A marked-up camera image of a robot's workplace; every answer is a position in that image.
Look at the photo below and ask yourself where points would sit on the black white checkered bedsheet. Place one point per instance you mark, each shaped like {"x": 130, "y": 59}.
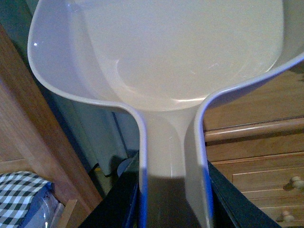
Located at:
{"x": 26, "y": 201}

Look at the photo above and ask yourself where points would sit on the wooden bed frame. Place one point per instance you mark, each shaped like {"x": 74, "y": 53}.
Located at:
{"x": 31, "y": 139}

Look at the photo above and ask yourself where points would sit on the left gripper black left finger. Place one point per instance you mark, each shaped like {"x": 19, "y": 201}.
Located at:
{"x": 118, "y": 209}

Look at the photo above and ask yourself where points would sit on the wooden drawer knob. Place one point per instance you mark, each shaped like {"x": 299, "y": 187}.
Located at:
{"x": 287, "y": 216}
{"x": 296, "y": 182}

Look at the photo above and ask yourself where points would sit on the wooden nightstand with drawers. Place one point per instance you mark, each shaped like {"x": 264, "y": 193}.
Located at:
{"x": 257, "y": 143}

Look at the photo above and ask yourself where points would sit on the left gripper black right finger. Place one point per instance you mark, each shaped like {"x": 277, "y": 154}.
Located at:
{"x": 231, "y": 208}

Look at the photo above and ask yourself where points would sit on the beige plastic dustpan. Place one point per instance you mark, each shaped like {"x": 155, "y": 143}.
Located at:
{"x": 165, "y": 62}

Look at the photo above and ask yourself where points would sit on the lower wooden drawer knob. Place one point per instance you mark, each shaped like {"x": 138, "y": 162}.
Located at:
{"x": 287, "y": 216}

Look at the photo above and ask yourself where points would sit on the upper wooden drawer knob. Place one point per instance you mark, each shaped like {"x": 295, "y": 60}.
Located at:
{"x": 296, "y": 182}

